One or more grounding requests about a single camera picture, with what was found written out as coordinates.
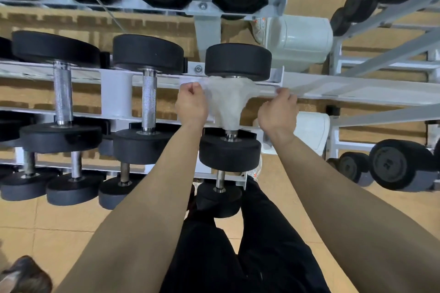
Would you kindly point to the person's left hand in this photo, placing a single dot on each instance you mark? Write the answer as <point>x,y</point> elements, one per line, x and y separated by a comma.
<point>190,107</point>

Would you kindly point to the person's right hand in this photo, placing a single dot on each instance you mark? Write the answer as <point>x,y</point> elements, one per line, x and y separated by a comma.
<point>278,116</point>

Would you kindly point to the person's right fingers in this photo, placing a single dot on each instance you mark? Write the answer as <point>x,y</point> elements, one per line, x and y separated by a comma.
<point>288,96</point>

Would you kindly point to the person's left fingers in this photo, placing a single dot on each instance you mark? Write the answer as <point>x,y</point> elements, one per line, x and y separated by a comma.
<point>193,89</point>

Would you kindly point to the white cleaning cloth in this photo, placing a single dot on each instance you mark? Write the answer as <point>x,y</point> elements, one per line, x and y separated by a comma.
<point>227,104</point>

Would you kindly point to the person's left forearm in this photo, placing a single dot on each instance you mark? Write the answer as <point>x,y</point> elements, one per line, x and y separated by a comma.
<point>147,207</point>

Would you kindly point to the person's right forearm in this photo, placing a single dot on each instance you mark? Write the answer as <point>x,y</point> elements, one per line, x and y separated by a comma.
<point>343,207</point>

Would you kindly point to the white plastic canister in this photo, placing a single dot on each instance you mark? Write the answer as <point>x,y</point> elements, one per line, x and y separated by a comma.
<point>312,129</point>
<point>302,42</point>

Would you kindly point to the rows of black dumbbells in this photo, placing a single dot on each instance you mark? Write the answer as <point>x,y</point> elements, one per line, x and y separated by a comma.
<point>147,52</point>
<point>398,164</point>

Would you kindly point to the white metal dumbbell rack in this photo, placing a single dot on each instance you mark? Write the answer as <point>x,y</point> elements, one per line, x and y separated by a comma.
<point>361,92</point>
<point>115,92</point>

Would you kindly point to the person's black trousers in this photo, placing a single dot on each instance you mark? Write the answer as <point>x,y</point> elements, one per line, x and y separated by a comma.
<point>268,251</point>

